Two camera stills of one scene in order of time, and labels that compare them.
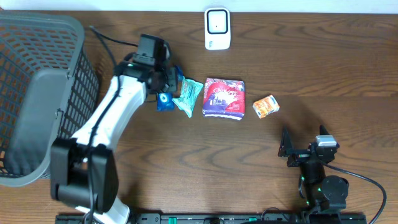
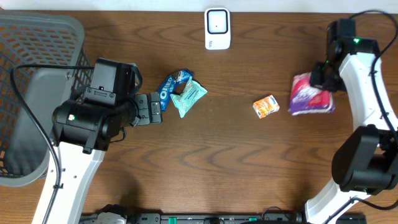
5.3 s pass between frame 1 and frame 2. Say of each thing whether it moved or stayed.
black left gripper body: moved
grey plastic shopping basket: stayed
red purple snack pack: moved
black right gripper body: moved
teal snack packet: moved
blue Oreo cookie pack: moved
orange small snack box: stayed
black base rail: stayed
